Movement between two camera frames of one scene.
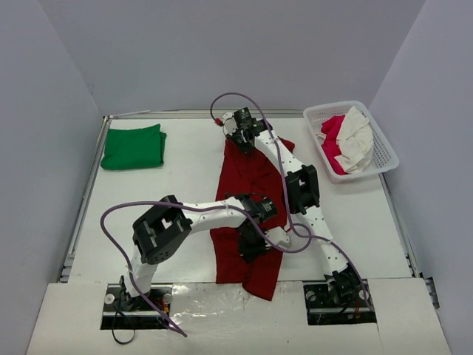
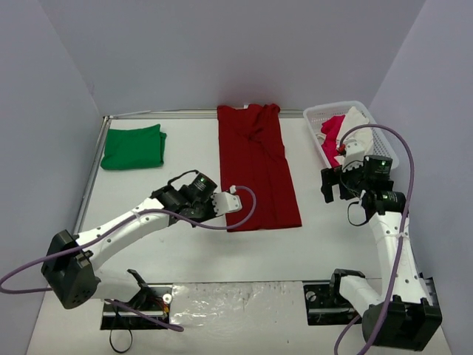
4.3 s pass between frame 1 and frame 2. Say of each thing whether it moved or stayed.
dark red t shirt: moved
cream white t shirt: stayed
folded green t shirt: stayed
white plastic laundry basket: stayed
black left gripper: moved
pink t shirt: stayed
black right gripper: moved
